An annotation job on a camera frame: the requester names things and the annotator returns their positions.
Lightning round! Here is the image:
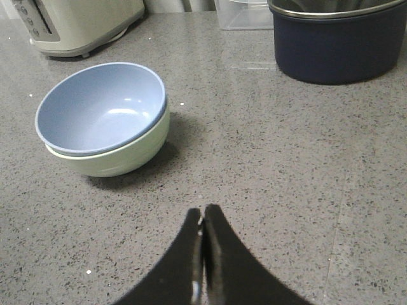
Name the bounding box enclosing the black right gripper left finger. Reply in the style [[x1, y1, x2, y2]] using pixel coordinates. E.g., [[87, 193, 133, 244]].
[[116, 208, 203, 304]]

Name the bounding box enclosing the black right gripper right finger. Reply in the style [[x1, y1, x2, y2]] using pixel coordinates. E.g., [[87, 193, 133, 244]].
[[203, 205, 310, 305]]

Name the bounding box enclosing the green bowl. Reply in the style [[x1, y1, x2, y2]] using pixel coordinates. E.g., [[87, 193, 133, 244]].
[[46, 106, 170, 177]]

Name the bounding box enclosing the blue bowl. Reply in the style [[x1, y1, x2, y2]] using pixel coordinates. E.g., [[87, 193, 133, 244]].
[[35, 62, 166, 156]]

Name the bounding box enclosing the dark blue saucepan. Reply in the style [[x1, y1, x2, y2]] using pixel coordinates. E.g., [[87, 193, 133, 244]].
[[268, 1, 406, 85]]

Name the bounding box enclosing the clear plastic food container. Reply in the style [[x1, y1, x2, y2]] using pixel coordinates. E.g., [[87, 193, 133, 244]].
[[214, 0, 273, 31]]

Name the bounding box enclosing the cream white toaster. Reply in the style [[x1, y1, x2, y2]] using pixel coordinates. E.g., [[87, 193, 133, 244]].
[[11, 0, 145, 57]]

